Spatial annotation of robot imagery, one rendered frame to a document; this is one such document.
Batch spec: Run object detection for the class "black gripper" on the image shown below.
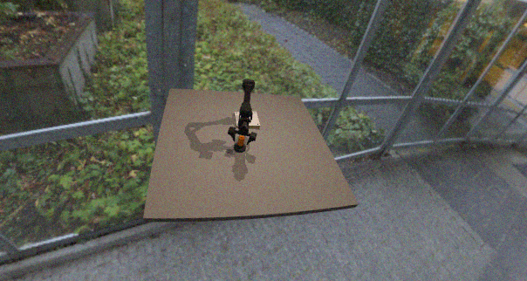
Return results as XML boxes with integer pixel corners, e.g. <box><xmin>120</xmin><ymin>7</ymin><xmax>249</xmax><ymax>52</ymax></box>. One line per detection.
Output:
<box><xmin>228</xmin><ymin>127</ymin><xmax>257</xmax><ymax>145</ymax></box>

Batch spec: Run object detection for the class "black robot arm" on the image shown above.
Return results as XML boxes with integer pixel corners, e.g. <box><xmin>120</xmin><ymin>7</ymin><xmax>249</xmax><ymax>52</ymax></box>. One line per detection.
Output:
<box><xmin>237</xmin><ymin>79</ymin><xmax>255</xmax><ymax>135</ymax></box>

